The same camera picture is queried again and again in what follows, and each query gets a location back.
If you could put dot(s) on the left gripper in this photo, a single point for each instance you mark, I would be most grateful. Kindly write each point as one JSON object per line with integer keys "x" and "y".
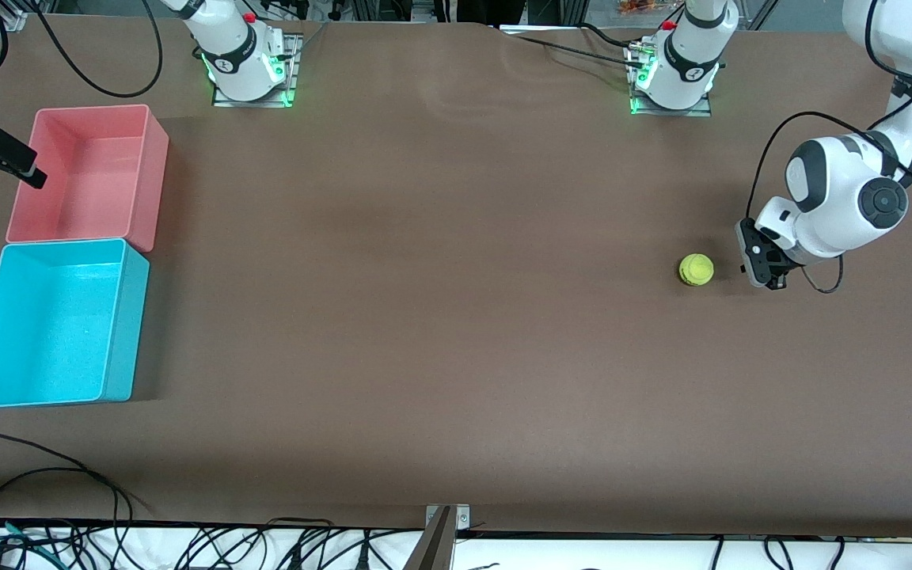
{"x": 777, "y": 277}

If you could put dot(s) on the yellow-green tennis ball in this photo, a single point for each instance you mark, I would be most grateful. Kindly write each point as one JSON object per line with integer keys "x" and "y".
{"x": 696, "y": 269}

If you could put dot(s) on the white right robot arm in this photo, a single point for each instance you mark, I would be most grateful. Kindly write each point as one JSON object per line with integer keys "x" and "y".
{"x": 238, "y": 55}

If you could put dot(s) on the pink plastic bin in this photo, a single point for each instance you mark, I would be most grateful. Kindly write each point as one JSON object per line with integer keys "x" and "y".
{"x": 84, "y": 182}

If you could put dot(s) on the blue plastic bin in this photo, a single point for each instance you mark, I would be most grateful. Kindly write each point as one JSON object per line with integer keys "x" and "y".
{"x": 52, "y": 332}

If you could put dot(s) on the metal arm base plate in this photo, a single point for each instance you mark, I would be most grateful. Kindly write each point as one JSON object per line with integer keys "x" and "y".
{"x": 291, "y": 79}
{"x": 705, "y": 111}

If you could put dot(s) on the metal post bracket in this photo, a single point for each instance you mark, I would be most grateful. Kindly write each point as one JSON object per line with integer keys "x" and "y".
{"x": 462, "y": 518}

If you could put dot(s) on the aluminium camera post profile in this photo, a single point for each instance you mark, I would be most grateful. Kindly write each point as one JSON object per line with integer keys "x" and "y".
{"x": 434, "y": 546}

